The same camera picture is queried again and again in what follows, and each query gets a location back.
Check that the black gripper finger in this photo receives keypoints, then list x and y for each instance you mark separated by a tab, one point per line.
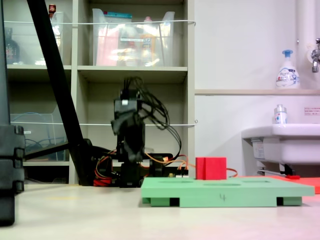
136	145
118	127

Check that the red cross columnar block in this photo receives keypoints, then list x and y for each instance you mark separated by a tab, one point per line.
212	168

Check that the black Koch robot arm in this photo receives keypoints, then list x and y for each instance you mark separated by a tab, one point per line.
130	175

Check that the orange flat block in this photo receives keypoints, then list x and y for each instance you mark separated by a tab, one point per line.
310	186

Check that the black clamp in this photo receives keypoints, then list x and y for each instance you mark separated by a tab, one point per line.
156	168

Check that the beige shelf unit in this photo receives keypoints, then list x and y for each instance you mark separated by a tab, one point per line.
132	72

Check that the small circuit board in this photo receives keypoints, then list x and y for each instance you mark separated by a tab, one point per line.
178	175

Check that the pink packet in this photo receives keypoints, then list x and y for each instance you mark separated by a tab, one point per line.
106	47

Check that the orange labelled bottle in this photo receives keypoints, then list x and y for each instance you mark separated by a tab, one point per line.
148	47

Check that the large clear plastic bin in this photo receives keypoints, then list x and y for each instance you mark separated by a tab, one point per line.
112	45

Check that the clear file tray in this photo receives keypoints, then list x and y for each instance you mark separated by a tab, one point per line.
42	130

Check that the black tripod brace bar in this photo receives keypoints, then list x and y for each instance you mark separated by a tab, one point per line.
45	150

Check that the black tripod leg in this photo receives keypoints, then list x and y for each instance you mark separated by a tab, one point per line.
55	75

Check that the green board with shaped holes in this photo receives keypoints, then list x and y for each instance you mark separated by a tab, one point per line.
225	191

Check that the notched black stack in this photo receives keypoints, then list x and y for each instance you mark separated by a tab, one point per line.
10	162

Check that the clear plastic storage box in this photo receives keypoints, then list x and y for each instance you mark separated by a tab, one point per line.
30	42

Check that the dark glass bottle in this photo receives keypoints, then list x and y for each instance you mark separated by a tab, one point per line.
12	50

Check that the small clear sanitizer bottle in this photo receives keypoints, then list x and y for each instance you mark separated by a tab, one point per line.
280	116

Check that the white sink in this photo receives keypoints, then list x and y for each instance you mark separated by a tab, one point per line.
287	147

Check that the white foam soap pump bottle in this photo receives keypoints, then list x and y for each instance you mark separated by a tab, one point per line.
287	75

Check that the metal faucet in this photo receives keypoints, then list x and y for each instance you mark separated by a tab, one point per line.
315	60

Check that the white vertical pipe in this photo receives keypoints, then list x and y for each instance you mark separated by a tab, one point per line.
306	20

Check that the red base mount plate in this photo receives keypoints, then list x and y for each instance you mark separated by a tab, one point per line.
102	182

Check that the white wall notice label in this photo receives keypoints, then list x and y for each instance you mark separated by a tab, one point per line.
312	111

